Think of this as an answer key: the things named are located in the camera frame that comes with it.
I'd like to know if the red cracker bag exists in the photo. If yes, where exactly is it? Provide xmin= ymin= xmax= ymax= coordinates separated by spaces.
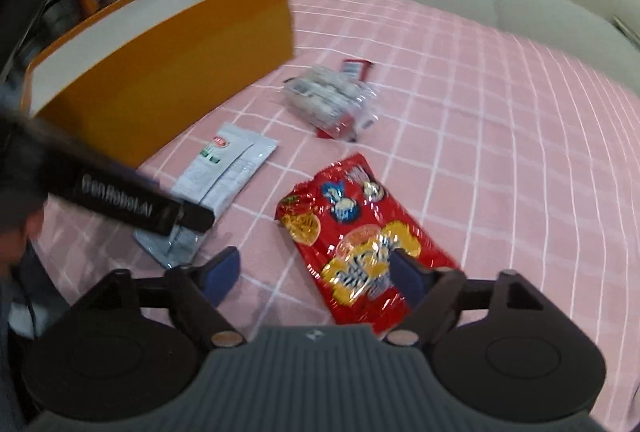
xmin=274 ymin=154 xmax=458 ymax=334

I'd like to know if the orange cardboard box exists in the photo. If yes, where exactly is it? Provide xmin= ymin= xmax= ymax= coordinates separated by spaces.
xmin=21 ymin=0 xmax=294 ymax=168

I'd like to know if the clear pack of white balls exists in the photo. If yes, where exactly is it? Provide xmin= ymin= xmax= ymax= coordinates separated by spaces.
xmin=281 ymin=66 xmax=378 ymax=142

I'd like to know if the white grey snack packet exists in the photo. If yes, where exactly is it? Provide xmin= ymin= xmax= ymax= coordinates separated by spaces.
xmin=134 ymin=123 xmax=278 ymax=270

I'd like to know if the pink checkered tablecloth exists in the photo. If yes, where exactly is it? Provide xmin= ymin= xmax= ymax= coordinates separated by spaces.
xmin=34 ymin=0 xmax=640 ymax=431

